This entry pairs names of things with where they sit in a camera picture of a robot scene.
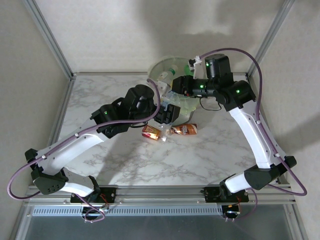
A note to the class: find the brown label plastic bottle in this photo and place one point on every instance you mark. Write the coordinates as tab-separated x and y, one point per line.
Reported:
186	129

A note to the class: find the red label plastic bottle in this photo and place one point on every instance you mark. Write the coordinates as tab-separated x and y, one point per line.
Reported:
150	132

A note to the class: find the pale green label bottle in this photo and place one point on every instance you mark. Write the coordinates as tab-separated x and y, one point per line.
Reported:
168	73

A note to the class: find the grey metal panel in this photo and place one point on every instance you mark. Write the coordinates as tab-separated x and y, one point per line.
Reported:
162	228

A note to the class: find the pale green bin bag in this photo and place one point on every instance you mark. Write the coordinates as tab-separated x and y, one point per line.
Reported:
186	106

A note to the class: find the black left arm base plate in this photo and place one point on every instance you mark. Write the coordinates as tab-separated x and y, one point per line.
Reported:
110	195

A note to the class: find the translucent grey plastic bin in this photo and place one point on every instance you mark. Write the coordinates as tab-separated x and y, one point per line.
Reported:
185	119

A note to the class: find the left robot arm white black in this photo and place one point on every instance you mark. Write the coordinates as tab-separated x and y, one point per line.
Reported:
75	147

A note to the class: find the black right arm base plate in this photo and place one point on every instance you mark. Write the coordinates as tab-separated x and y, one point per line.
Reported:
212	195

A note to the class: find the aluminium frame post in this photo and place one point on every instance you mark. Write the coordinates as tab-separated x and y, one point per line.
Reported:
269	37
52	41
297	222
19	222

